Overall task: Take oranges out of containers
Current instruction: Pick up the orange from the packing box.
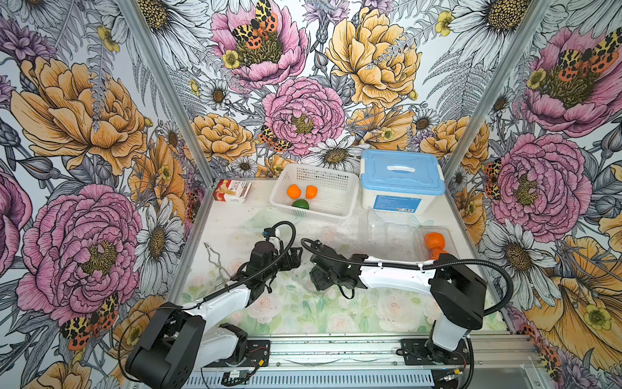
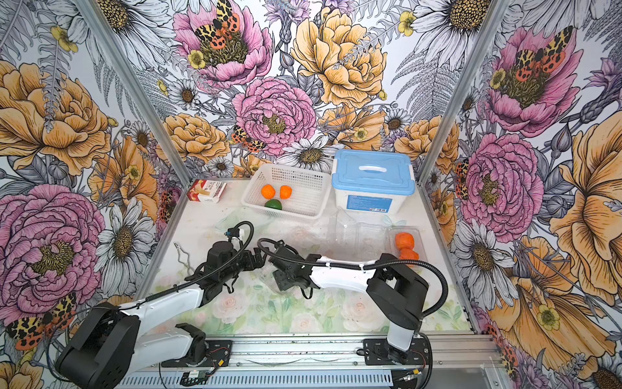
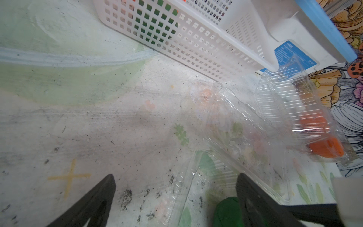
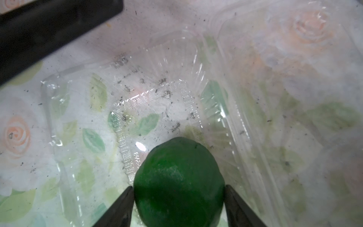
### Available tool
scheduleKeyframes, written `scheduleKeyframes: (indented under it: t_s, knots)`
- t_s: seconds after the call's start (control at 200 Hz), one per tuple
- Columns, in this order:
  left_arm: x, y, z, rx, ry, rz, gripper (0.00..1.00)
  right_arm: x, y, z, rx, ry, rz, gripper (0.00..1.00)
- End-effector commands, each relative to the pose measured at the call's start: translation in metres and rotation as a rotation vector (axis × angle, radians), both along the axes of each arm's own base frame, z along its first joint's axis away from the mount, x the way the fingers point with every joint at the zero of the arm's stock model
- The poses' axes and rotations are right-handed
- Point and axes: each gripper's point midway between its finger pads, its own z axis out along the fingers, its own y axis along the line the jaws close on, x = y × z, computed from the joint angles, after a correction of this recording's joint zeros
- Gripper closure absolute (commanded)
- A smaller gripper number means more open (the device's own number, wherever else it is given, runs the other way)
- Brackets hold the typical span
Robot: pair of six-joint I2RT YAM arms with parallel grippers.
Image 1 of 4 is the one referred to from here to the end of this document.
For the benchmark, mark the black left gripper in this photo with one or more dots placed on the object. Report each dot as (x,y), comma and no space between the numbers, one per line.
(295,260)

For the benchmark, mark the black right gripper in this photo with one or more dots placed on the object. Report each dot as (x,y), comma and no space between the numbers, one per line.
(317,279)

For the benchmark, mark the clear clamshell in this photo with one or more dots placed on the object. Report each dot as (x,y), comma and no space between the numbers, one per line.
(421,253)
(389,235)

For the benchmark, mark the green toy fruit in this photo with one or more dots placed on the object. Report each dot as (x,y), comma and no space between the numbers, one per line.
(301,204)

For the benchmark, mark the orange toy fruit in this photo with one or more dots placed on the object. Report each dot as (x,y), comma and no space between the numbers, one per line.
(434,240)
(294,192)
(311,192)
(435,253)

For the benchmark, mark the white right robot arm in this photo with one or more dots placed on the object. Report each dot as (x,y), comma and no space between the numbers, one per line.
(458,291)

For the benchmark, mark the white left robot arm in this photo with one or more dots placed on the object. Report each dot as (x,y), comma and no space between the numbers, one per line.
(179,340)

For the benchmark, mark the metal tongs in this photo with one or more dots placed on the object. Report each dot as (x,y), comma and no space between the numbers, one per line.
(214,258)

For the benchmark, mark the red and white carton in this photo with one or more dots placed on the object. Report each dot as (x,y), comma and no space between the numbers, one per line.
(231,191)

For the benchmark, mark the white perforated plastic basket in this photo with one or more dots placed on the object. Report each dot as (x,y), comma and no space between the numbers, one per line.
(336,197)

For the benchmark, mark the blue lidded storage box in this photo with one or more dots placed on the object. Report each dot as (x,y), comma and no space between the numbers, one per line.
(394,181)

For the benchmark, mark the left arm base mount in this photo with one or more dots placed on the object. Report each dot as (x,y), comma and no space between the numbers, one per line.
(248,354)

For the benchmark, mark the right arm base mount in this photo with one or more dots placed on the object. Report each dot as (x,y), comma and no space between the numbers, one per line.
(422,352)

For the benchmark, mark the aluminium front rail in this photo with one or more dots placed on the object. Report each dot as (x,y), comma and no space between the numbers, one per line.
(493,360)

